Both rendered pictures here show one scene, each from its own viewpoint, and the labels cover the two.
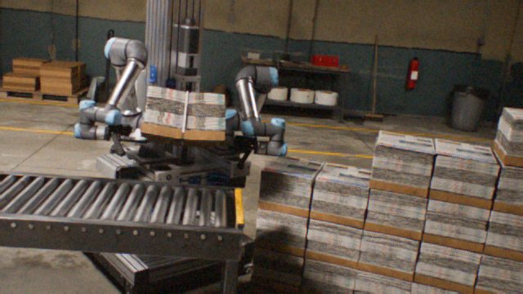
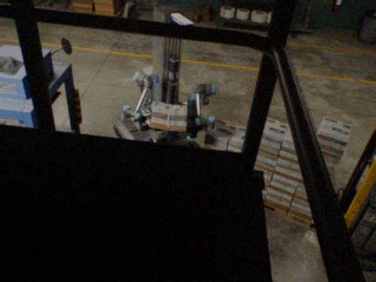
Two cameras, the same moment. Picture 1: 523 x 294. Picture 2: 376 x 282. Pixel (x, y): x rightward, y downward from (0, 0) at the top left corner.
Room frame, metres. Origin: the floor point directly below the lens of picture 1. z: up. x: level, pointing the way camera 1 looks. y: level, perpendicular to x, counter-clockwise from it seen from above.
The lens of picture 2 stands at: (-0.63, -0.21, 3.24)
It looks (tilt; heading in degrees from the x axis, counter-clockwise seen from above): 37 degrees down; 6
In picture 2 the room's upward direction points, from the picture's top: 6 degrees clockwise
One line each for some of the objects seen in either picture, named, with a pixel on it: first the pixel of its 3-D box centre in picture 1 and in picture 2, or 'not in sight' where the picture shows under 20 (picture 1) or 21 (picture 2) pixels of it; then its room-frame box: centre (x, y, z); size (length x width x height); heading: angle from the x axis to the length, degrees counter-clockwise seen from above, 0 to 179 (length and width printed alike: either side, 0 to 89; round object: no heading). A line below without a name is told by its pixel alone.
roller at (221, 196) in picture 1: (220, 211); not in sight; (2.15, 0.14, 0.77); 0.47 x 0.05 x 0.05; 5
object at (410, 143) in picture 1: (405, 141); (273, 128); (2.66, -0.77, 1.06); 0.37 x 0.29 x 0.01; 165
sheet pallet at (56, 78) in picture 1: (46, 79); (97, 2); (8.27, 3.49, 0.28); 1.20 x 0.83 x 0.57; 95
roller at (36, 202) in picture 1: (38, 199); not in sight; (2.09, 0.91, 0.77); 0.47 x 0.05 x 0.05; 5
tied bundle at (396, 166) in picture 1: (401, 162); (270, 136); (2.68, -0.77, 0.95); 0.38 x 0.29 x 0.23; 165
